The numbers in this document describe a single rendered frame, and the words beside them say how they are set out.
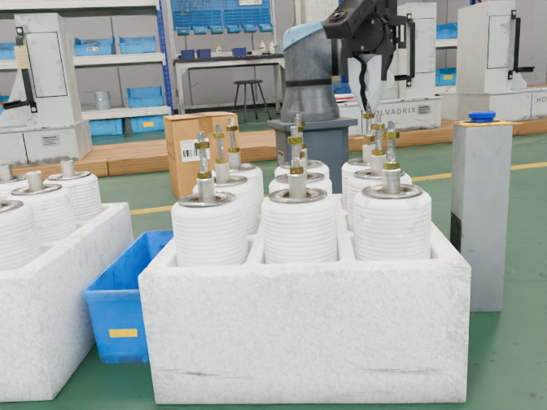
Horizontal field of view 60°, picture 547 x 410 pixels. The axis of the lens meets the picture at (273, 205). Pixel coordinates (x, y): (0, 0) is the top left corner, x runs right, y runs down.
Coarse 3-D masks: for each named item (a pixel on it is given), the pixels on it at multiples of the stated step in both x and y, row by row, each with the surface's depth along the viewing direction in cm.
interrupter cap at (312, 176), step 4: (308, 172) 75; (312, 172) 75; (316, 172) 74; (280, 176) 74; (284, 176) 74; (308, 176) 74; (312, 176) 73; (316, 176) 72; (320, 176) 72; (324, 176) 71; (276, 180) 71; (280, 180) 70; (284, 180) 71; (308, 180) 69; (312, 180) 69; (316, 180) 69; (320, 180) 70
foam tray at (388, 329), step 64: (256, 256) 61; (448, 256) 57; (192, 320) 58; (256, 320) 57; (320, 320) 57; (384, 320) 56; (448, 320) 55; (192, 384) 60; (256, 384) 60; (320, 384) 59; (384, 384) 58; (448, 384) 57
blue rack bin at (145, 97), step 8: (128, 88) 529; (136, 88) 535; (144, 88) 537; (152, 88) 539; (160, 88) 540; (128, 96) 499; (136, 96) 536; (144, 96) 538; (152, 96) 540; (160, 96) 497; (136, 104) 494; (144, 104) 496; (152, 104) 498; (160, 104) 500
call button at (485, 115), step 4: (472, 112) 75; (476, 112) 74; (480, 112) 74; (484, 112) 73; (488, 112) 73; (492, 112) 74; (468, 116) 76; (472, 116) 75; (476, 116) 74; (480, 116) 74; (484, 116) 73; (488, 116) 73; (492, 116) 74; (472, 120) 75; (476, 120) 75; (480, 120) 74; (484, 120) 74; (488, 120) 74
